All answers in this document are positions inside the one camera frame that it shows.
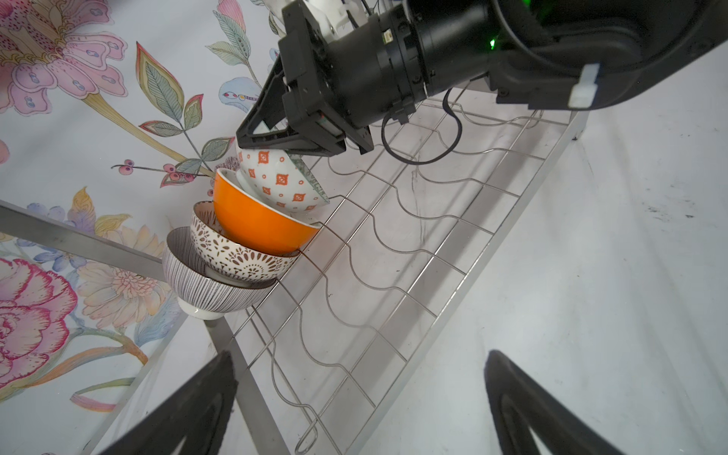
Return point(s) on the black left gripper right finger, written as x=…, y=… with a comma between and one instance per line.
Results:
x=522, y=411

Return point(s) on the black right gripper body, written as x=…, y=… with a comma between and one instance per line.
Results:
x=380, y=70

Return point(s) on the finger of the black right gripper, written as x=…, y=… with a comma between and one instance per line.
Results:
x=259, y=129

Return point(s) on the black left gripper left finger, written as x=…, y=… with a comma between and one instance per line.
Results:
x=193, y=420

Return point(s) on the pale green pattern bowl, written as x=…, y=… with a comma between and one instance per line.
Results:
x=280, y=180

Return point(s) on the plain white bowl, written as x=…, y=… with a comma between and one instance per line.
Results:
x=251, y=223

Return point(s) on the two-tier steel dish rack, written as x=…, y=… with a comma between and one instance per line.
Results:
x=398, y=245

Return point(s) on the brown mandala pattern bowl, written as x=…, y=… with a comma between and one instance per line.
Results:
x=228, y=258

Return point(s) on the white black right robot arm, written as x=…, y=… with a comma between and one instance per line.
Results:
x=549, y=55

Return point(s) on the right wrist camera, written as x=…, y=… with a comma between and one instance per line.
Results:
x=335, y=18

